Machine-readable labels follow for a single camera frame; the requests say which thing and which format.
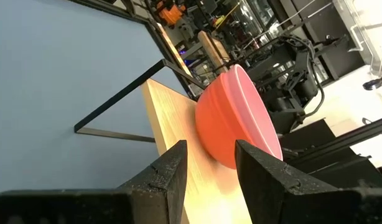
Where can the wooden board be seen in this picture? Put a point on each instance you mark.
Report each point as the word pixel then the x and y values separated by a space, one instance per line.
pixel 211 49

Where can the clear plastic box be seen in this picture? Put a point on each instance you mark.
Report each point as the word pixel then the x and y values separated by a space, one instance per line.
pixel 368 31

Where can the red bowl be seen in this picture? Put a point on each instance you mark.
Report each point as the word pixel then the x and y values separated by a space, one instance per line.
pixel 228 118

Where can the blue table mat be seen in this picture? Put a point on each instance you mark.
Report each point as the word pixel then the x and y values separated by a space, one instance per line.
pixel 54 77

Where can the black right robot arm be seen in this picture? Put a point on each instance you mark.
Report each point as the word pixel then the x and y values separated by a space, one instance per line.
pixel 290 93

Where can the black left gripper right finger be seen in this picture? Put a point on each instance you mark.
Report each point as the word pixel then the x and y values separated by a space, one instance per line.
pixel 265 186

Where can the black cabinet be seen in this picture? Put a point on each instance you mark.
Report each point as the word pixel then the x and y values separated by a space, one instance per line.
pixel 331 25

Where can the orange machine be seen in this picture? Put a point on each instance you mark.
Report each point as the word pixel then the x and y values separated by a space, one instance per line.
pixel 170 12

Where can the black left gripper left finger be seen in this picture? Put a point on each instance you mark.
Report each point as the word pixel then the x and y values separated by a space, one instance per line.
pixel 166 186

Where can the black aluminium table frame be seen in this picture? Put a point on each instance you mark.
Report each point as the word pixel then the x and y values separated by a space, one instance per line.
pixel 365 132

